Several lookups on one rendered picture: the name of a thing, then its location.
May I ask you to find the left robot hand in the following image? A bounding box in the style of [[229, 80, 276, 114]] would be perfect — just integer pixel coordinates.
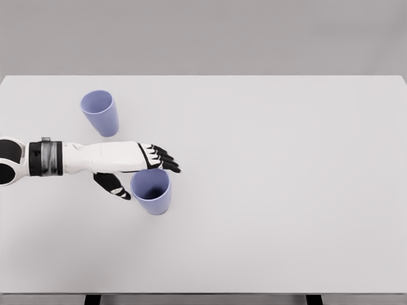
[[90, 140, 182, 201]]

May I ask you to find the lavender plastic cup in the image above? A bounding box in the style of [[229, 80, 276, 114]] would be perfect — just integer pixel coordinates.
[[130, 168, 172, 215], [79, 90, 120, 138]]

